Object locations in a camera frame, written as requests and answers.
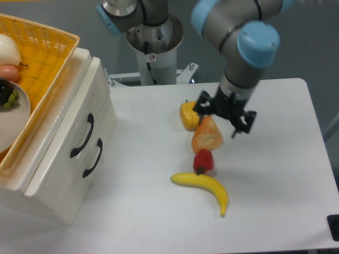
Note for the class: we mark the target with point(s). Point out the yellow banana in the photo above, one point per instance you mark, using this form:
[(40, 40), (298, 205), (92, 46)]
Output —
[(204, 182)]

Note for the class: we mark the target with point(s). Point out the black device at edge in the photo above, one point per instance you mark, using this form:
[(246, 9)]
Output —
[(333, 223)]

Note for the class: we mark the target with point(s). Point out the white metal frame bracket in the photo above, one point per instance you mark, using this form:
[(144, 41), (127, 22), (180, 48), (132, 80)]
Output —
[(183, 76)]

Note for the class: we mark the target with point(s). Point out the white plate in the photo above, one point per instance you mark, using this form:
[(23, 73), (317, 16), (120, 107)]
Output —
[(14, 119)]

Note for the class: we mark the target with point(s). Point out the white pear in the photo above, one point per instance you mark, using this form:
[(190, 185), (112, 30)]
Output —
[(10, 53)]

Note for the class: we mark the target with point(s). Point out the red bell pepper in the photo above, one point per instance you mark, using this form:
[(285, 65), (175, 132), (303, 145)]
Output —
[(203, 162)]

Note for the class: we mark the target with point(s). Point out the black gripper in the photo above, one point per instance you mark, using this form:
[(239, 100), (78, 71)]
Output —
[(226, 107)]

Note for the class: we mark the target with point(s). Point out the yellow woven basket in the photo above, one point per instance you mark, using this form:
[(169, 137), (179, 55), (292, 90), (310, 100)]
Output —
[(47, 51)]

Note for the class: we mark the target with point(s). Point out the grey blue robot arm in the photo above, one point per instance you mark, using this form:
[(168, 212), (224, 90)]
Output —
[(237, 29)]

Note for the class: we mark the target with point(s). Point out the yellow bell pepper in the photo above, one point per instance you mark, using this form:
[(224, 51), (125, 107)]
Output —
[(190, 118)]

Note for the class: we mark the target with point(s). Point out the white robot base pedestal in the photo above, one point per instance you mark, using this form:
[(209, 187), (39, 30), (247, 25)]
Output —
[(156, 50)]

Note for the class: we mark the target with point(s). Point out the white drawer cabinet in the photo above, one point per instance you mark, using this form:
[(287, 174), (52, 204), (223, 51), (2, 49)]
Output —
[(13, 187)]

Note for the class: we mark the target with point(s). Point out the pink sausage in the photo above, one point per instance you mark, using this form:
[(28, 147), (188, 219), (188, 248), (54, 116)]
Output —
[(9, 72)]

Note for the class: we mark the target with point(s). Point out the dark grapes bunch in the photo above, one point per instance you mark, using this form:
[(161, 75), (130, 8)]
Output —
[(9, 95)]

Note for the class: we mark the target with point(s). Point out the croissant bread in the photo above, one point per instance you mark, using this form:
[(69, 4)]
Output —
[(207, 136)]

